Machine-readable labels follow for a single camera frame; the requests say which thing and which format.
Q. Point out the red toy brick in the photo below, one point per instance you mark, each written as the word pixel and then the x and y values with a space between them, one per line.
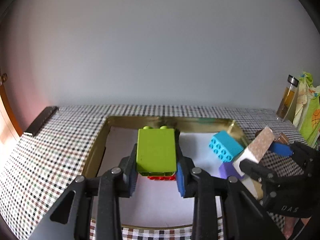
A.
pixel 162 178

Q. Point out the gold metal tin box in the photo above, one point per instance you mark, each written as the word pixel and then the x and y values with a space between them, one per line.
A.
pixel 157 203

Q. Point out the black phone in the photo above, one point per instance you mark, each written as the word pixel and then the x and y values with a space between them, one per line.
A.
pixel 40 120

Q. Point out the purple toy brick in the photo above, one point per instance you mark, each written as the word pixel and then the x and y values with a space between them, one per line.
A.
pixel 227 169

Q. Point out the glass tea bottle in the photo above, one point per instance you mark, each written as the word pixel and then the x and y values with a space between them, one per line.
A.
pixel 288 97

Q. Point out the brown metal card case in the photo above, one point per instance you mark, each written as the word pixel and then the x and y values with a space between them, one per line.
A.
pixel 282 139

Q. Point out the green toy brick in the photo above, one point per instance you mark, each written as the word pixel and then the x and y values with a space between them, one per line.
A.
pixel 156 152

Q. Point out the person's right hand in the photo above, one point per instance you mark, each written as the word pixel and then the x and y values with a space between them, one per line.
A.
pixel 293 226

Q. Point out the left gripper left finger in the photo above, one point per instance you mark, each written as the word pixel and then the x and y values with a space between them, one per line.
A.
pixel 70 216

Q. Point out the turquoise toy brick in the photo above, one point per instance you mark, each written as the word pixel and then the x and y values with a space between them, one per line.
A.
pixel 225 147

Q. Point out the white glitter-top box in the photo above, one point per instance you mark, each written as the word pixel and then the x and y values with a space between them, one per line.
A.
pixel 254 152

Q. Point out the black sequin pouch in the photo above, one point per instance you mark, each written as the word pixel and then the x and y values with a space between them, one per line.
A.
pixel 177 136

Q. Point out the checkered tablecloth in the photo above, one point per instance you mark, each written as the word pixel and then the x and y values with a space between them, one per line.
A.
pixel 77 140

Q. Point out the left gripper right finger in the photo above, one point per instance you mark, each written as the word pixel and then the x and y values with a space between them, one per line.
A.
pixel 242 215

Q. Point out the wooden door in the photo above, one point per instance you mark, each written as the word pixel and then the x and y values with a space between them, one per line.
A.
pixel 10 128

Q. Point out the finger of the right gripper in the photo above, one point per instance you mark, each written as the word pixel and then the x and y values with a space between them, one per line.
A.
pixel 280 149
pixel 255 171

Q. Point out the green cartoon cloth bag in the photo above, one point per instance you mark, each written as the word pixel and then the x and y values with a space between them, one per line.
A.
pixel 306 118

